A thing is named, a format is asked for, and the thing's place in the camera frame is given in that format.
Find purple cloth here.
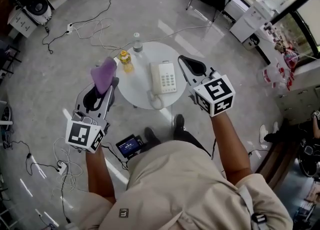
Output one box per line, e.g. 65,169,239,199
90,57,118,96

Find small black screen device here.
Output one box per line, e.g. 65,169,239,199
115,134,145,160

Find person's black trousers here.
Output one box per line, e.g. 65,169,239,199
172,128,212,157

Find white cable bundle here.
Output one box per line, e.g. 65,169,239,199
51,136,84,200

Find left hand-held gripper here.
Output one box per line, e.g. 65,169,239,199
65,77,120,154

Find clear water bottle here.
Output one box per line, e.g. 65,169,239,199
132,32,144,55

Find white water dispenser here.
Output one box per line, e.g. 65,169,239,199
229,0,292,43

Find person's left forearm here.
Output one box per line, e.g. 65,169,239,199
85,146,117,203

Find yellow juice bottle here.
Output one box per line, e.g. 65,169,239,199
118,50,135,73

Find person's right black shoe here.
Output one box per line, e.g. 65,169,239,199
173,114,186,135

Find black cable with adapter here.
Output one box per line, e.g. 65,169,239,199
9,140,61,176

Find white spring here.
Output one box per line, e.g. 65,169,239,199
146,89,164,110

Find grey metal drawer cabinet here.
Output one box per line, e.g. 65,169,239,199
274,78,320,125

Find white round fan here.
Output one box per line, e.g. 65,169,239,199
24,0,53,23

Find black strap buckle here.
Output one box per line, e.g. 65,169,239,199
251,212,268,225

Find person's black shoe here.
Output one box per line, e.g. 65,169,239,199
173,114,186,135
144,127,161,147

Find person's right forearm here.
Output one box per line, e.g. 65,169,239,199
211,111,252,186

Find white drawer cabinet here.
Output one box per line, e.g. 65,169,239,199
7,7,39,39

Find person's left black shoe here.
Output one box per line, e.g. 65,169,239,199
144,127,161,147

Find brown wooden bench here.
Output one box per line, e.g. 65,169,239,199
256,141,301,190

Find small white box device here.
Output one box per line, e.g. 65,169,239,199
243,36,261,51

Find clear plastic bag red print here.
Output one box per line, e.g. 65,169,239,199
257,63,289,90

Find white desk telephone base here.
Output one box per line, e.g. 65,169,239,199
157,62,178,94

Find person's beige shirt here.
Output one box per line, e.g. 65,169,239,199
84,140,293,230

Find white telephone handset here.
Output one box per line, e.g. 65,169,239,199
149,62,162,94

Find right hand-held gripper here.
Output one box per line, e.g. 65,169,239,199
177,55,236,118

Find round white side table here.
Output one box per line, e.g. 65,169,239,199
116,41,194,111

